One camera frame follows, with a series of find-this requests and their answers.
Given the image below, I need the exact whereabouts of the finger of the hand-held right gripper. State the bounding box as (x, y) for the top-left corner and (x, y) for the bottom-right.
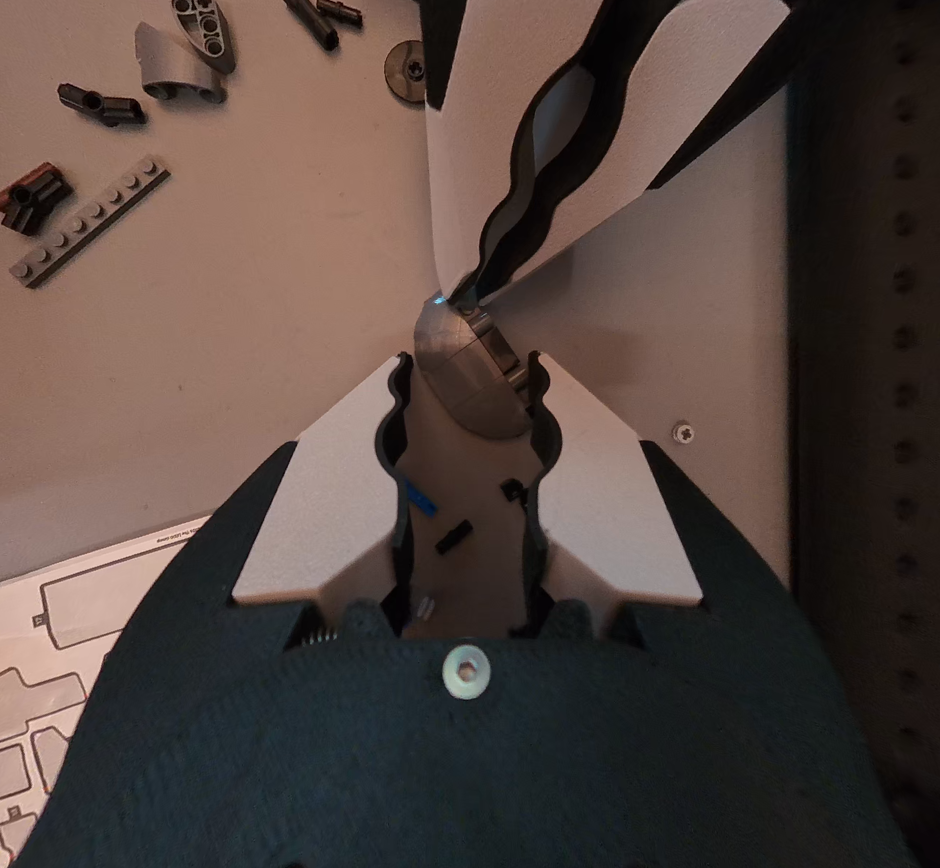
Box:
(426, 0), (625, 292)
(474, 0), (792, 304)

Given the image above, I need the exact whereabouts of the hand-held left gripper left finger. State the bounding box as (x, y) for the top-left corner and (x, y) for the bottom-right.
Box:
(231, 352), (414, 623)

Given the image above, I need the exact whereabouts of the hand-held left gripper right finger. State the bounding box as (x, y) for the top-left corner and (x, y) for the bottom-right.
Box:
(525, 350), (706, 637)

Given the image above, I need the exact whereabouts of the grey domed lego assembly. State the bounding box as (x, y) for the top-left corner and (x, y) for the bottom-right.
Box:
(413, 291), (533, 441)

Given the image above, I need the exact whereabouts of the black round lego dish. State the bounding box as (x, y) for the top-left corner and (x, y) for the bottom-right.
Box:
(384, 40), (428, 103)

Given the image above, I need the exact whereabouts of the lego sticker sheet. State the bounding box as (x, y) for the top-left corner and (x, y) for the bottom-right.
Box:
(0, 514), (214, 862)

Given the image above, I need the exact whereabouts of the grey curved lego panel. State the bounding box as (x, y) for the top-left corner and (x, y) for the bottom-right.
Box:
(134, 21), (227, 104)

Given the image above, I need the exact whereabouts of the long grey lego plate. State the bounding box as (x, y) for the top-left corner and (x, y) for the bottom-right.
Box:
(9, 156), (171, 289)

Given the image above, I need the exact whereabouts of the dark grey curved technic beam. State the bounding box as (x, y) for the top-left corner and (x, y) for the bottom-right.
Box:
(171, 0), (237, 73)

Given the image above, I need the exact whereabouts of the black angled technic connector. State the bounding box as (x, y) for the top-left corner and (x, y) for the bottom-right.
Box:
(57, 82), (146, 129)

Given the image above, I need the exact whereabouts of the black connector with brown pin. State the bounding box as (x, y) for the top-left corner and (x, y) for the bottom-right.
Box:
(0, 163), (74, 236)

